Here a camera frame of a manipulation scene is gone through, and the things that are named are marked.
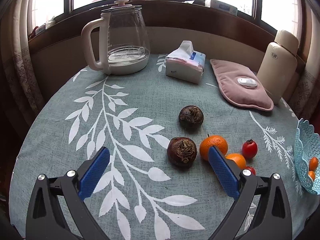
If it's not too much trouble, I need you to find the dark water chestnut near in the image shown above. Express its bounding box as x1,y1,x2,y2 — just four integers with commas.
167,137,197,168

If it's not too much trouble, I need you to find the light blue plastic fruit basket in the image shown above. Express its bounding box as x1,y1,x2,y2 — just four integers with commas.
294,118,319,195

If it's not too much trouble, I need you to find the pink hot water bag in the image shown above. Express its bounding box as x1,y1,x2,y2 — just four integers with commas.
210,59,274,112

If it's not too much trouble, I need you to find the dark water chestnut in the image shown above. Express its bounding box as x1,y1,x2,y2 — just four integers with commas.
167,137,197,168
178,105,204,130

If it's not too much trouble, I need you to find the white blue box on windowsill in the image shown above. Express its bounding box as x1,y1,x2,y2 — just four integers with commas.
210,0,238,16

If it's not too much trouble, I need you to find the glass electric kettle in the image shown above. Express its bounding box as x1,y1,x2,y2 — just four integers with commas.
81,0,150,75

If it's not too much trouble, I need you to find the orange tangerine in basket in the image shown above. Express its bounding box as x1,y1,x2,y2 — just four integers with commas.
309,157,318,172

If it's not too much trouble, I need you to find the grey leaf-print tablecloth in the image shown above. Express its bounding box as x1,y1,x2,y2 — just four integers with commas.
9,55,319,239

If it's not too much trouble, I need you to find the large orange tangerine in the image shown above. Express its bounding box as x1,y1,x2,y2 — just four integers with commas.
199,135,228,161

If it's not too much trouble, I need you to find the tissue pack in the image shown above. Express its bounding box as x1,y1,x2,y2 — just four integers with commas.
165,40,206,84

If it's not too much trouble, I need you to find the red cherry tomato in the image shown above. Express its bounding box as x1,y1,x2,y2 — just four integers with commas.
245,166,256,175
242,139,258,159

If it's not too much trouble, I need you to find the dark water chestnut far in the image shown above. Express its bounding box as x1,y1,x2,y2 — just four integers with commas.
178,105,204,130

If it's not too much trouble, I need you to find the small orange tangerine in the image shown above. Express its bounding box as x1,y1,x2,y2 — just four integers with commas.
226,153,247,170

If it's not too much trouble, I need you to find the beige thermos flask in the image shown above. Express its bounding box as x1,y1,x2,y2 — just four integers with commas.
257,30,299,105

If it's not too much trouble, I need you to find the beige patterned curtain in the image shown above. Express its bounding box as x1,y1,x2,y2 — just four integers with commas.
1,0,45,126

